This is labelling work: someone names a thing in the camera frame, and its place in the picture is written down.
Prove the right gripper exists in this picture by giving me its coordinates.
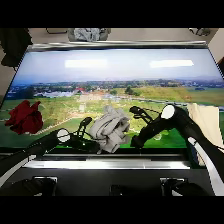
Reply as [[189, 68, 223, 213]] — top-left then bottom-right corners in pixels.
[[130, 126, 151, 150]]

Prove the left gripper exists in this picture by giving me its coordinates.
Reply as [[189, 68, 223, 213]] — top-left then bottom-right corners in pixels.
[[67, 132, 101, 154]]

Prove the grey garment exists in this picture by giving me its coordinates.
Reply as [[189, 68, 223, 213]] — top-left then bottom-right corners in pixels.
[[86, 105, 132, 155]]

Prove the red garment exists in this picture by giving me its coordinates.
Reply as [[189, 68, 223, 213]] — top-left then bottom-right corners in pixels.
[[4, 99, 45, 136]]

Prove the cream garment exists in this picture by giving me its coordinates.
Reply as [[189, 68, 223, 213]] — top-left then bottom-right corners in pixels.
[[186, 102, 224, 168]]

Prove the heap of clothes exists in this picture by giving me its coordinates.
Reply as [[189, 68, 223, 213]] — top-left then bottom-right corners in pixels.
[[67, 27, 112, 43]]

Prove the black garment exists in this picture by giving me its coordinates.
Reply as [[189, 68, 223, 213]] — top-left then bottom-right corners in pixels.
[[0, 27, 34, 68]]

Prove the silver frame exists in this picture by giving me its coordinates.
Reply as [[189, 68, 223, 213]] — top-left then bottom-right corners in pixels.
[[20, 152, 202, 197]]

